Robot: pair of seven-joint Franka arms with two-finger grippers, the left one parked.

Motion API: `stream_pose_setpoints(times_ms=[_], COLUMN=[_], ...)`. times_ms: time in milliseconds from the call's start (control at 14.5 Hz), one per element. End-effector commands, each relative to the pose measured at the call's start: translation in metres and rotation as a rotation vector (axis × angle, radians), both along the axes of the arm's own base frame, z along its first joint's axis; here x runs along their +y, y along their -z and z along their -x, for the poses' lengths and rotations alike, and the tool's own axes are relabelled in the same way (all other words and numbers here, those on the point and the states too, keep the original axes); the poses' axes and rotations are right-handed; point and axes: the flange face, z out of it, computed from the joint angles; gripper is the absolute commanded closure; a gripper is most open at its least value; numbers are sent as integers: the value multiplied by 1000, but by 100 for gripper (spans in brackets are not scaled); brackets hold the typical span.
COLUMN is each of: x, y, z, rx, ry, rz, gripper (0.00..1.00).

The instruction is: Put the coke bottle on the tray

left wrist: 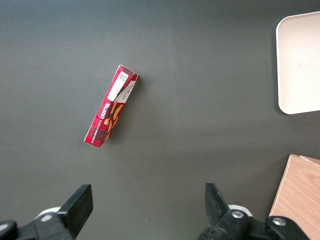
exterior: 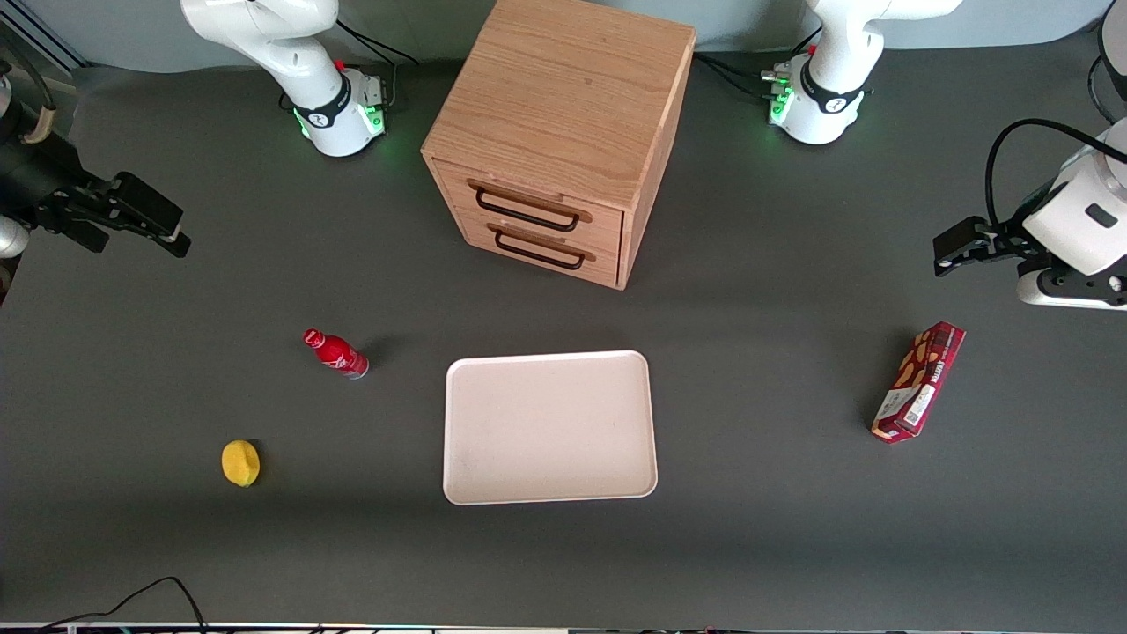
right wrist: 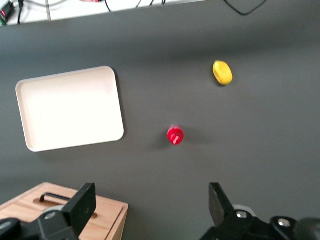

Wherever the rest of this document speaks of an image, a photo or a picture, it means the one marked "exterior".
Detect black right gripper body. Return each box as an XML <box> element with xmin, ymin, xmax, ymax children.
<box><xmin>35</xmin><ymin>176</ymin><xmax>121</xmax><ymax>253</ymax></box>

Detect black right arm base cables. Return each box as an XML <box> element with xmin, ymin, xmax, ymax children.
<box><xmin>336</xmin><ymin>21</ymin><xmax>420</xmax><ymax>108</ymax></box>

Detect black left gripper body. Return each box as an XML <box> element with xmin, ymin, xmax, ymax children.
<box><xmin>986</xmin><ymin>219</ymin><xmax>1050</xmax><ymax>266</ymax></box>

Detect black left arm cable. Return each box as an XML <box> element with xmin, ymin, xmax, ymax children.
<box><xmin>984</xmin><ymin>118</ymin><xmax>1127</xmax><ymax>230</ymax></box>

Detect white rectangular plastic tray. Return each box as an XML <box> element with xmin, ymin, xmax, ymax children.
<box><xmin>443</xmin><ymin>350</ymin><xmax>659</xmax><ymax>506</ymax></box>

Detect yellow lemon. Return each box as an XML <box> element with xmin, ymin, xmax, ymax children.
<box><xmin>221</xmin><ymin>439</ymin><xmax>261</xmax><ymax>488</ymax></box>

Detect black drawer handle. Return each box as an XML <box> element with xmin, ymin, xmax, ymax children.
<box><xmin>467</xmin><ymin>179</ymin><xmax>593</xmax><ymax>233</ymax></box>
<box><xmin>489</xmin><ymin>223</ymin><xmax>596</xmax><ymax>270</ymax></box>

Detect red coke bottle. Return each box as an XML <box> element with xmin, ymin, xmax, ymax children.
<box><xmin>303</xmin><ymin>328</ymin><xmax>371</xmax><ymax>380</ymax></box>

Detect black left arm base cables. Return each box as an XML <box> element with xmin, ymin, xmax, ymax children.
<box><xmin>696</xmin><ymin>51</ymin><xmax>793</xmax><ymax>100</ymax></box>

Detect wooden drawer cabinet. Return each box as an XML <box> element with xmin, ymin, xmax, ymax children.
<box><xmin>421</xmin><ymin>0</ymin><xmax>698</xmax><ymax>291</ymax></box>

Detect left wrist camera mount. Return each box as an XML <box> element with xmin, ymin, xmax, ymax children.
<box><xmin>1017</xmin><ymin>262</ymin><xmax>1127</xmax><ymax>311</ymax></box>

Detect black arm base cables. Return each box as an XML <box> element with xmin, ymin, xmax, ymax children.
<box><xmin>696</xmin><ymin>51</ymin><xmax>793</xmax><ymax>100</ymax></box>
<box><xmin>336</xmin><ymin>21</ymin><xmax>420</xmax><ymax>108</ymax></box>

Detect red snack box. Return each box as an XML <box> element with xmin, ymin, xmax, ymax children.
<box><xmin>871</xmin><ymin>321</ymin><xmax>967</xmax><ymax>445</ymax></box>

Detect black cable at table edge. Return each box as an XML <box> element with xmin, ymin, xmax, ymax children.
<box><xmin>35</xmin><ymin>577</ymin><xmax>209</xmax><ymax>634</ymax></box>

